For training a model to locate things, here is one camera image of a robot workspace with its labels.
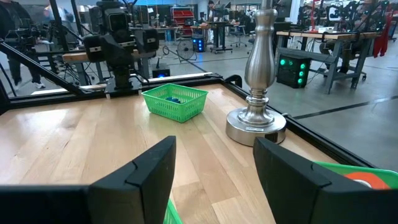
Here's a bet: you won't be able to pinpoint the red storage bins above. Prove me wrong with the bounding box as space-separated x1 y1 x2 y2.
173 8 195 27

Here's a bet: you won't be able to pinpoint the black table frame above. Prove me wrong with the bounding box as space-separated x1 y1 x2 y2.
0 40 377 169

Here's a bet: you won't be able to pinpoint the orange tape roll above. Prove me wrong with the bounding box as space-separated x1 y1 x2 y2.
343 172 392 190

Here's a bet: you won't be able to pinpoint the red hanging cloth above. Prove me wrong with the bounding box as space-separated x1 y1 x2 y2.
372 12 394 58

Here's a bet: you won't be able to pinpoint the person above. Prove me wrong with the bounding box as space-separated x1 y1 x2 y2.
0 0 47 91

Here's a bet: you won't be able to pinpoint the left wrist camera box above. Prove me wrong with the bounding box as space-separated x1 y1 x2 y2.
104 6 130 35

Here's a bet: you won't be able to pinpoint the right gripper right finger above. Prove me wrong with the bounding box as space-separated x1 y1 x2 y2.
253 137 398 224

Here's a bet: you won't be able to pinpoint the black floor fan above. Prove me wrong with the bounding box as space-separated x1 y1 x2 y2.
176 39 196 61

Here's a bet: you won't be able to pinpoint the silver table lamp white shade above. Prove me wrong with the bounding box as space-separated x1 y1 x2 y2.
225 0 287 147

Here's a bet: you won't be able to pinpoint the office chair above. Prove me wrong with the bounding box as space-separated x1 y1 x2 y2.
229 21 250 48

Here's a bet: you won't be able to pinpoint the wooden workbench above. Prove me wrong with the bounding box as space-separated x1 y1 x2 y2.
275 30 384 95

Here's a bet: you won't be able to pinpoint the computer with blue lights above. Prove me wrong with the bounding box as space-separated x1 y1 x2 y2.
192 36 205 53
151 63 171 78

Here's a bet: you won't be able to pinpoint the computer with green lights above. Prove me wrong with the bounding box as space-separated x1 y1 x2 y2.
275 52 312 90

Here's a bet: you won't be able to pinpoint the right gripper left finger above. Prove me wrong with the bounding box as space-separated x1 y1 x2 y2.
88 136 177 224

